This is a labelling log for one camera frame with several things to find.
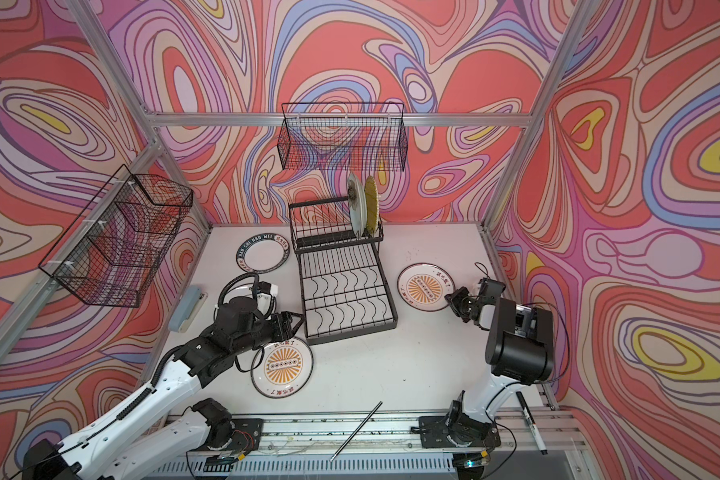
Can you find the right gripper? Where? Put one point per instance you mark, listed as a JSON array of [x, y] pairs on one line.
[[456, 299]]

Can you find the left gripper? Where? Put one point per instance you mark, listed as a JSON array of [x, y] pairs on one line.
[[285, 331]]

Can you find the orange sunburst plate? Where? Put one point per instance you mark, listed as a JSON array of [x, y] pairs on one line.
[[424, 287], [285, 369]]

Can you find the yellow striped plate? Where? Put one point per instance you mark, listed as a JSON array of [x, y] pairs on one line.
[[372, 203]]

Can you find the pale green flower plate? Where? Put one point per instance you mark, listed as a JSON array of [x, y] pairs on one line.
[[357, 204]]

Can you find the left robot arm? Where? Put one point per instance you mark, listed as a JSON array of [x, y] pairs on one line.
[[115, 446]]

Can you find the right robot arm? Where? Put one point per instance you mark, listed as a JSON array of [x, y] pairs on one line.
[[519, 352]]

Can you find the black rimmed lettered plate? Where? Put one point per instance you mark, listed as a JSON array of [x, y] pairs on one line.
[[263, 253]]

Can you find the metal rod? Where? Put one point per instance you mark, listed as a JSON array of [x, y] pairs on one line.
[[356, 431]]

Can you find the black marker pen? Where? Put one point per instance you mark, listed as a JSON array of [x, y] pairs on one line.
[[530, 421]]

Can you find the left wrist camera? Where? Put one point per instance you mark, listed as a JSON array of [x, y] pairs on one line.
[[265, 292]]

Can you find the black wire dish rack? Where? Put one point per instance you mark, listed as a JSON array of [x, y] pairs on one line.
[[344, 289]]

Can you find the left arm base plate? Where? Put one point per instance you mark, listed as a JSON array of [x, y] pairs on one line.
[[236, 435]]

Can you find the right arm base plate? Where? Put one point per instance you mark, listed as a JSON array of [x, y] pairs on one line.
[[434, 433]]

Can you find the back wall wire basket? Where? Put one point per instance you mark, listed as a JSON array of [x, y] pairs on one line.
[[336, 136]]

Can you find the wall wire basket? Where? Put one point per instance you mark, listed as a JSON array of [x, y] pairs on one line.
[[336, 136], [121, 249]]

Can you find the left wall wire basket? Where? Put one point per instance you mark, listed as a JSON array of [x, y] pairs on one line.
[[121, 249]]

